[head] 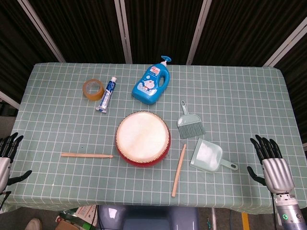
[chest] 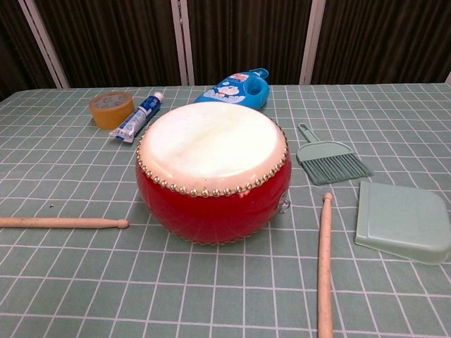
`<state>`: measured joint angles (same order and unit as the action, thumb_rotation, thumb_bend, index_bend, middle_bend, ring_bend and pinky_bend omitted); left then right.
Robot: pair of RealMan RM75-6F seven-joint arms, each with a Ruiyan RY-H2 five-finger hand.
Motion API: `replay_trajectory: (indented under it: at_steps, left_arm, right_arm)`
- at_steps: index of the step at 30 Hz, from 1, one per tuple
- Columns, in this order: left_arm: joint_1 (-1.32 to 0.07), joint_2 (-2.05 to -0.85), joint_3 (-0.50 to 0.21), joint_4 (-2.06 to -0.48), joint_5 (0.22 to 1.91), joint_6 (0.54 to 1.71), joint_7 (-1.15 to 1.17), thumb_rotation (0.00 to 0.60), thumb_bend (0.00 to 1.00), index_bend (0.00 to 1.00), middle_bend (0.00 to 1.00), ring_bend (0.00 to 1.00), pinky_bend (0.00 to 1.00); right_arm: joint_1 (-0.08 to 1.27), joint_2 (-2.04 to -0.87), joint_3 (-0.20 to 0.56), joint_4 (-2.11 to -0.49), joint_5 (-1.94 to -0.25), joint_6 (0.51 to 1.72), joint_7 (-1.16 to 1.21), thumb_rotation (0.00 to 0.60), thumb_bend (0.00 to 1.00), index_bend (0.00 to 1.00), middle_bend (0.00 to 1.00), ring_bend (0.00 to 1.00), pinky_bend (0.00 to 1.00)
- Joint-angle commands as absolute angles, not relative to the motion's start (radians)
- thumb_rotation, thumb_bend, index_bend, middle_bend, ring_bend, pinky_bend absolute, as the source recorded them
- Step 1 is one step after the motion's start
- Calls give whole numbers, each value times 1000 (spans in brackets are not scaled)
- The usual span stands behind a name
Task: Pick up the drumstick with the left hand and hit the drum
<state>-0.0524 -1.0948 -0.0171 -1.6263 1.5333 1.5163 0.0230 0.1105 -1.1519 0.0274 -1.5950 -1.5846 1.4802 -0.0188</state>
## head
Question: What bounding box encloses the cardboard box with print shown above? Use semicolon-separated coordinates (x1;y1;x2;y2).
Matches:
55;205;98;230

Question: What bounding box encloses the white shoe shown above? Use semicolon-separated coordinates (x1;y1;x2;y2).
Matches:
24;218;43;230

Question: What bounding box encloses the brown packing tape roll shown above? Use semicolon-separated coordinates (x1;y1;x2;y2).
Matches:
82;78;105;101

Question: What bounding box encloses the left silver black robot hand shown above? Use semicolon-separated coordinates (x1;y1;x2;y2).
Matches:
0;132;33;194

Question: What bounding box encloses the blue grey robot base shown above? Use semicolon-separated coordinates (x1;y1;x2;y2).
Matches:
97;205;200;230

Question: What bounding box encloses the blue pump detergent bottle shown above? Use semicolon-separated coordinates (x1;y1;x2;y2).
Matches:
131;56;173;105

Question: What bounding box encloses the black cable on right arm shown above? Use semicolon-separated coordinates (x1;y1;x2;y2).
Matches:
270;189;278;230

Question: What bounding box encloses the small green hand brush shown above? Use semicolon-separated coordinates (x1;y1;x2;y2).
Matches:
177;100;206;139

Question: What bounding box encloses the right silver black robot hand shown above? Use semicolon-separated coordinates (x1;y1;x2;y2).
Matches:
247;134;295;194

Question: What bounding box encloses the small green dustpan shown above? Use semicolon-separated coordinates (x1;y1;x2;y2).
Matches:
189;138;239;173

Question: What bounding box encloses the blue white toothpaste tube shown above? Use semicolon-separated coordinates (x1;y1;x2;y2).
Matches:
95;76;118;114

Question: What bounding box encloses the wooden drumstick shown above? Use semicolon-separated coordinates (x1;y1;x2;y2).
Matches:
60;152;114;159
171;143;187;198

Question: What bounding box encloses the red drum white skin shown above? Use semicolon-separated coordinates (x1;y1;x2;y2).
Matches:
115;110;172;168

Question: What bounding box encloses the green checkered tablecloth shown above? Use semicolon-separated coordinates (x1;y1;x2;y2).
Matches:
0;62;307;215

